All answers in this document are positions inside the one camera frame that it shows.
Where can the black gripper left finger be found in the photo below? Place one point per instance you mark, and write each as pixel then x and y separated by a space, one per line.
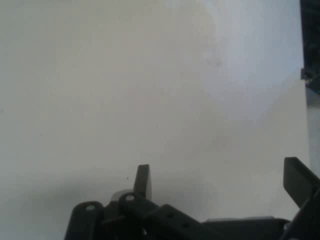
pixel 142 182

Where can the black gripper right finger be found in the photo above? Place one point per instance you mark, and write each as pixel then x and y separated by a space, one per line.
pixel 297 177

